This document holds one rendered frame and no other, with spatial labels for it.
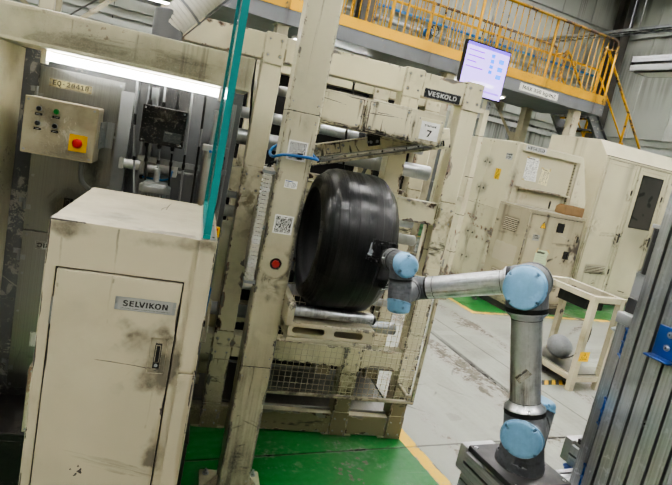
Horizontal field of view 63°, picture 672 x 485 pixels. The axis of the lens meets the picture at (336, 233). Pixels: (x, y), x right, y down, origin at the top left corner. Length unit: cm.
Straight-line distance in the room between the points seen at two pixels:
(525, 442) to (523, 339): 28
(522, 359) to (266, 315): 105
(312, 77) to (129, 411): 129
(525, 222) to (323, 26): 495
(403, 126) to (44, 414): 174
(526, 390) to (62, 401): 124
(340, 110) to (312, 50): 38
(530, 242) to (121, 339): 576
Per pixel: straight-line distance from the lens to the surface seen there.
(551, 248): 707
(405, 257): 170
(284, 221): 216
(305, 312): 219
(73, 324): 155
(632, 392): 181
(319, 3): 217
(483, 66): 640
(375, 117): 247
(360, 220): 204
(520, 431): 169
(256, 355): 232
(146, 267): 148
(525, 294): 159
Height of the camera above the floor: 159
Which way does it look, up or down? 10 degrees down
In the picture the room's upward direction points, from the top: 12 degrees clockwise
